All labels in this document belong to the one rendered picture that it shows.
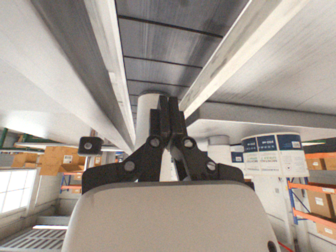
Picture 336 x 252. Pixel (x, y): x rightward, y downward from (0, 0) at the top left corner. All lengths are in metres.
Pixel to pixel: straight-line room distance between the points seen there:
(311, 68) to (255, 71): 0.09
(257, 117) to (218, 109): 0.12
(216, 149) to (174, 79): 0.39
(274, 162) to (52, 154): 2.27
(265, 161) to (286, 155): 0.06
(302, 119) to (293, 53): 0.31
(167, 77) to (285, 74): 0.22
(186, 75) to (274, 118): 0.35
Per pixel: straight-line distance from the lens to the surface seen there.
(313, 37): 0.26
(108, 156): 0.60
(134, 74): 0.17
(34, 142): 2.47
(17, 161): 4.88
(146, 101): 0.19
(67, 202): 9.76
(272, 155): 0.57
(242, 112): 0.40
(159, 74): 0.16
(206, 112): 0.34
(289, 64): 0.30
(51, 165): 2.29
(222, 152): 0.53
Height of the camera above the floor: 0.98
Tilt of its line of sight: 15 degrees down
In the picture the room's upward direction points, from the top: 180 degrees counter-clockwise
